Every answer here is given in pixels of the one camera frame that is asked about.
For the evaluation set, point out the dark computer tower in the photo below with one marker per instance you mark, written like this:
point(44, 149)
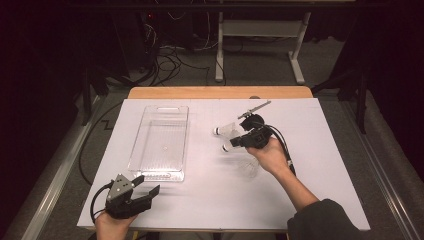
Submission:
point(133, 40)

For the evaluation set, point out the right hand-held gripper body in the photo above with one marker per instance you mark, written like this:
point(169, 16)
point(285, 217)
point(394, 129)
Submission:
point(256, 137)

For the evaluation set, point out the white metal stand frame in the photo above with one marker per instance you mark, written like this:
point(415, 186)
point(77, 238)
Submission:
point(260, 28)

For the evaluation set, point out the person's right hand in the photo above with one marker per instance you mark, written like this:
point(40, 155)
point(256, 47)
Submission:
point(271, 156)

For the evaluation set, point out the wooden table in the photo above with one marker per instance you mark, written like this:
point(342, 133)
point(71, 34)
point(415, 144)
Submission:
point(200, 92)

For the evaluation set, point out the clear plastic storage bin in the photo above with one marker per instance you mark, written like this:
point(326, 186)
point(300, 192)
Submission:
point(160, 133)

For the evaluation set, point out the person's left hand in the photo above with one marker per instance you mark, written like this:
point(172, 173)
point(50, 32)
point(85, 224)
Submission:
point(115, 228)

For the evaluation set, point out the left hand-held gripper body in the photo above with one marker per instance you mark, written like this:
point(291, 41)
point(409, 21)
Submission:
point(123, 203)

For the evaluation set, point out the white table cover sheet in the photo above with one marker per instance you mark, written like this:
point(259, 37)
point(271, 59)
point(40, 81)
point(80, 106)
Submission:
point(206, 200)

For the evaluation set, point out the black metal stand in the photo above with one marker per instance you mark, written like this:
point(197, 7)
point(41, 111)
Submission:
point(361, 106)
point(87, 100)

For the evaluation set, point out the aluminium floor rail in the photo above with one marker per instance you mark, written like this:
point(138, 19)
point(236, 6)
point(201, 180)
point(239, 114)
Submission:
point(381, 173)
point(55, 190)

